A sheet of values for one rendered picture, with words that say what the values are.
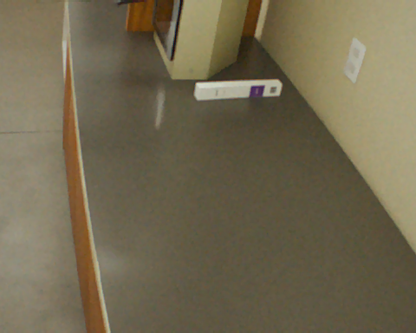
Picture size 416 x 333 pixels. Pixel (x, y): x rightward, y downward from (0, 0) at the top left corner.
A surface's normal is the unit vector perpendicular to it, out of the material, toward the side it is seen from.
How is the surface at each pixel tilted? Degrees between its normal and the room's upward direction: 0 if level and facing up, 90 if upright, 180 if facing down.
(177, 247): 1
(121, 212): 0
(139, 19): 90
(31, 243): 0
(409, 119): 90
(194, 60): 90
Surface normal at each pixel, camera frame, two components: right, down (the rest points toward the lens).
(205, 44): 0.26, 0.60
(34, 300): 0.17, -0.80
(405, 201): -0.95, 0.03
